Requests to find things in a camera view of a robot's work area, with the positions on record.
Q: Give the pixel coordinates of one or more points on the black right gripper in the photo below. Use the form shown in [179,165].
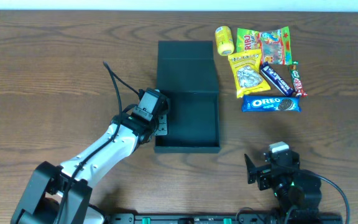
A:
[262,171]

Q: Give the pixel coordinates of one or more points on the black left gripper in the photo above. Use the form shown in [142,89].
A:
[161,126]

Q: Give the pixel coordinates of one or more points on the black gift box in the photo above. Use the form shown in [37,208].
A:
[187,75]

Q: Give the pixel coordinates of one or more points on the blue Oreo cookie pack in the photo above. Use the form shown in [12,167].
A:
[270,103]

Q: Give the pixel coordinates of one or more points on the green Haribo gummy bag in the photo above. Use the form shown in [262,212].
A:
[274,44]

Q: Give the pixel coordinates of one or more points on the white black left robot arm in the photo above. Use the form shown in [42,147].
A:
[61,194]

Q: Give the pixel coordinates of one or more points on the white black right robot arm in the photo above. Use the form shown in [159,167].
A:
[291,186]

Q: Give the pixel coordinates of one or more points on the dark blue Dairy Milk bar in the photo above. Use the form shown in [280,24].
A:
[276,79]

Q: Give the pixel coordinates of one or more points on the red green KitKat bar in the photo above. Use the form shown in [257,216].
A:
[296,80]

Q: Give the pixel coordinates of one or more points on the yellow sunflower seed bag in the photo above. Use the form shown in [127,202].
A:
[245,67]

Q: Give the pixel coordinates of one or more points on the yellow can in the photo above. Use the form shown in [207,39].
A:
[224,41]

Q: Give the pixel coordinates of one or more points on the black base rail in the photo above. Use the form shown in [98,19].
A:
[241,218]

